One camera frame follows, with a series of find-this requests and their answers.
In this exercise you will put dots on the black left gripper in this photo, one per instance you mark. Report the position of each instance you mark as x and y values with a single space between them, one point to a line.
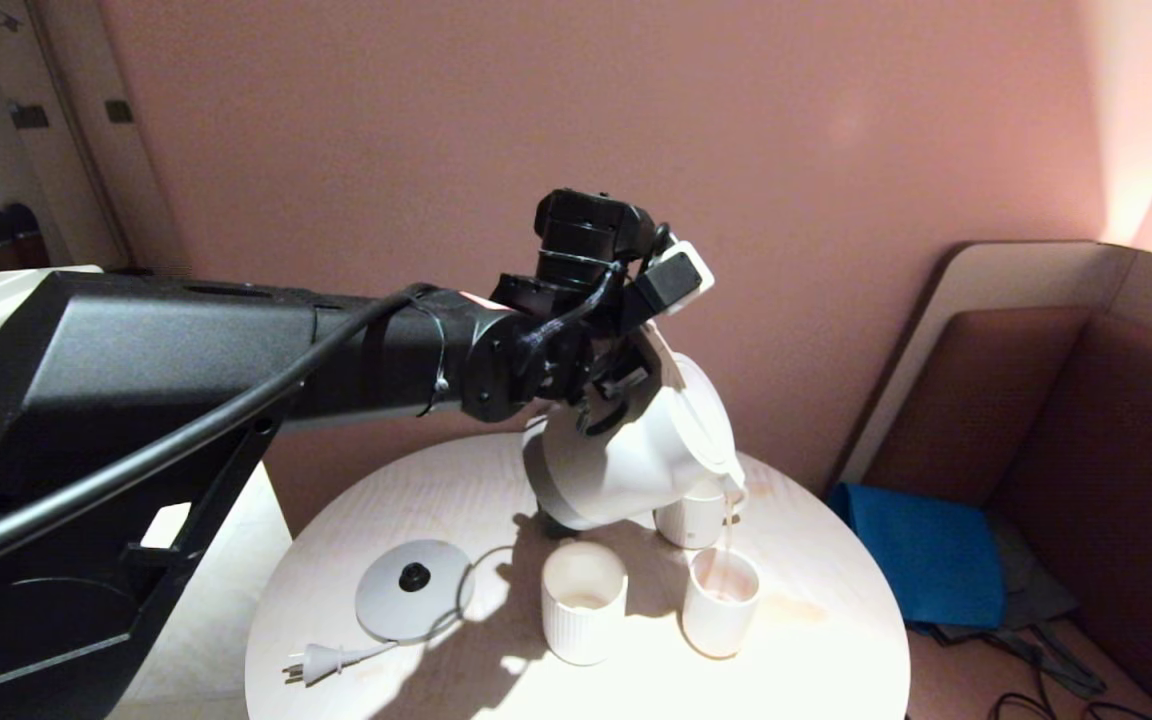
618 338

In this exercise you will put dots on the blue fabric bag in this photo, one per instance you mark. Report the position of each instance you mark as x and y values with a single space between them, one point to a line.
926 560

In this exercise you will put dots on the grey round kettle base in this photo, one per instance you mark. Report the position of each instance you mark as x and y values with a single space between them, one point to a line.
406 600

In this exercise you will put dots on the black door hinge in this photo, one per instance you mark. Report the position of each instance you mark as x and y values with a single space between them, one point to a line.
28 115
119 110

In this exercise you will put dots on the tall smooth white cup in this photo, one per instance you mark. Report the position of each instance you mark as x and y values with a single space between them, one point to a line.
718 625

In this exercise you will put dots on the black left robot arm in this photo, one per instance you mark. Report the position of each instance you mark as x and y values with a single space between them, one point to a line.
136 410

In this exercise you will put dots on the beige bench side panel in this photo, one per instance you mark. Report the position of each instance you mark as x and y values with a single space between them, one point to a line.
996 285

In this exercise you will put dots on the white electric kettle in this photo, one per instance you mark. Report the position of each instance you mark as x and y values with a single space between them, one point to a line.
646 455

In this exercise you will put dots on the grey fabric bag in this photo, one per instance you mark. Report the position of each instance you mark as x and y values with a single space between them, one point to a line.
1031 590

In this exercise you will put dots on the wide ribbed white cup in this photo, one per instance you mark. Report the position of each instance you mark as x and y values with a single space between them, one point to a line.
581 625

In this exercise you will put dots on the black wrist camera white mount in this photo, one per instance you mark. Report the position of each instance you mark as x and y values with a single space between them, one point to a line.
671 278

